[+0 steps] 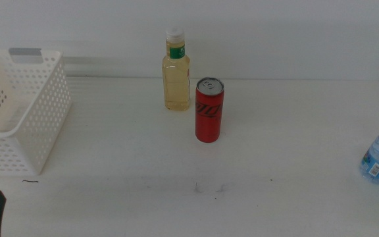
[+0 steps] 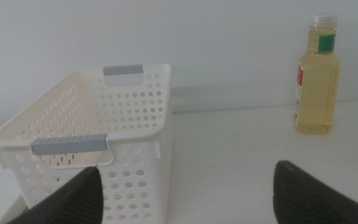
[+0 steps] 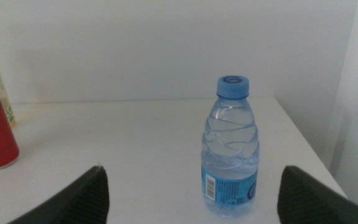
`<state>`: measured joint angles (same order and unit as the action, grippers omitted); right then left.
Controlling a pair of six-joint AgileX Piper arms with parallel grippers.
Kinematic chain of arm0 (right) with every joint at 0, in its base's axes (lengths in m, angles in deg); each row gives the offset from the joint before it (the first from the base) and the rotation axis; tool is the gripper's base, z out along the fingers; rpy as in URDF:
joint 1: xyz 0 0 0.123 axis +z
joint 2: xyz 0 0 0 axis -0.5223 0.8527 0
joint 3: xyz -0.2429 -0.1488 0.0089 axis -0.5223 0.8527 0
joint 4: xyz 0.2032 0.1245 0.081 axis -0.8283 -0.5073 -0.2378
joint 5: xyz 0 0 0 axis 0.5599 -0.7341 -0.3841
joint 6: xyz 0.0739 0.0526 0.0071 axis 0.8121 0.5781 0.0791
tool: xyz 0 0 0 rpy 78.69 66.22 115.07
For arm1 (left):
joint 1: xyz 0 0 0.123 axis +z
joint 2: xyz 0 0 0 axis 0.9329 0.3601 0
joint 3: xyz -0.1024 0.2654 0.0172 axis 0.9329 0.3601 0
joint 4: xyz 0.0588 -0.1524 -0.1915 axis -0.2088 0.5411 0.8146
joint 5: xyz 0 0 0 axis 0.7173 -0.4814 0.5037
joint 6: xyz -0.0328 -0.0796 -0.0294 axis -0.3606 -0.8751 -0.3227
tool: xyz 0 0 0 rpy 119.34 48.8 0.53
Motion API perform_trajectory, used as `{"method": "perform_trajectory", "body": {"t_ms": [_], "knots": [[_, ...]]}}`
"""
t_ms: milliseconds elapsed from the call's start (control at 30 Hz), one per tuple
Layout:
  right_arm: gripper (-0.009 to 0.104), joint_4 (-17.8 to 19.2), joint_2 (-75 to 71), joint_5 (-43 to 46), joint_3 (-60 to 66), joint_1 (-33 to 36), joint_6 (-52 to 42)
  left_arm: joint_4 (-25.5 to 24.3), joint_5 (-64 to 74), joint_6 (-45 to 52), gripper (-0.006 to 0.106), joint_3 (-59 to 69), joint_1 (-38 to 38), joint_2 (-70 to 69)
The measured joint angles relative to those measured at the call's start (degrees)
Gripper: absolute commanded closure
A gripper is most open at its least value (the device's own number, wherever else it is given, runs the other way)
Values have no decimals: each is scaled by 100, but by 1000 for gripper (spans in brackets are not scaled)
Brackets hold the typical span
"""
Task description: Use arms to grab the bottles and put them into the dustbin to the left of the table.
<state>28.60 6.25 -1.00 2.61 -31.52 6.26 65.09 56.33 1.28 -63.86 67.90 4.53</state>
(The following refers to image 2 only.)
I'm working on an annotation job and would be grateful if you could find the white perforated plastic basket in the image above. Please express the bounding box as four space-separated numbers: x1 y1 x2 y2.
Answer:
0 63 173 224

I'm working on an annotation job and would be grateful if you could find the yellow liquid bottle green label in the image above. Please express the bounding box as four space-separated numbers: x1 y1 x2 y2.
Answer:
293 13 342 135

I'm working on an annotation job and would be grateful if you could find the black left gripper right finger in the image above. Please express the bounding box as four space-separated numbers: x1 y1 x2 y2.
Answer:
273 160 358 224

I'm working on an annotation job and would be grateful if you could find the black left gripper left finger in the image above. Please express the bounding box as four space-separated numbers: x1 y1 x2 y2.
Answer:
6 166 104 224

